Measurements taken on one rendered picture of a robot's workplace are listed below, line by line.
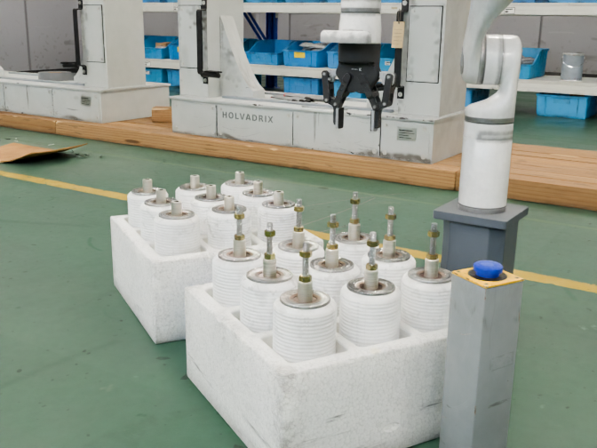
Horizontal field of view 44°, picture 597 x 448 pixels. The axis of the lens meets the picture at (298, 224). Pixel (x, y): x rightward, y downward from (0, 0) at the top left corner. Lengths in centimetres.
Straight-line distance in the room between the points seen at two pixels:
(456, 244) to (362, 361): 44
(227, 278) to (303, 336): 25
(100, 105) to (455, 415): 340
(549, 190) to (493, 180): 146
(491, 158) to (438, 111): 173
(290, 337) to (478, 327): 27
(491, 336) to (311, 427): 29
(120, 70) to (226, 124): 93
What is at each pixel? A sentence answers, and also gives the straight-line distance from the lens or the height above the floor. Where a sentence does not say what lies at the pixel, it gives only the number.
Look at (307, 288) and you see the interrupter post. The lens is 108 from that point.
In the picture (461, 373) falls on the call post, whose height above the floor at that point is 17.
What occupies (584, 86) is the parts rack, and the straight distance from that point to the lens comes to 558.
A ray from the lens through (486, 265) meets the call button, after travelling 105.
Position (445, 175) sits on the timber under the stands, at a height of 6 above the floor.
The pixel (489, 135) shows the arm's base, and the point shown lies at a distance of 142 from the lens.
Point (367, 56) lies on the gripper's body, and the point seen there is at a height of 59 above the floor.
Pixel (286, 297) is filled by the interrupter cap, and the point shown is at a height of 25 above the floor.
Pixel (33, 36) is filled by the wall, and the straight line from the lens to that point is 851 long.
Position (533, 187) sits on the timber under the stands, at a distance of 290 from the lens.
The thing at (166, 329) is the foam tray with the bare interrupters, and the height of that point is 3.
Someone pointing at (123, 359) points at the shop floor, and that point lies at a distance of 152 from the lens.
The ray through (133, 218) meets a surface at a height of 20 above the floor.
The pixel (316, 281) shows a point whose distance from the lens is 122.
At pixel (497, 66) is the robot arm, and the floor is 58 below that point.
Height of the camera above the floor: 65
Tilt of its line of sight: 16 degrees down
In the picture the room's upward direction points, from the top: 1 degrees clockwise
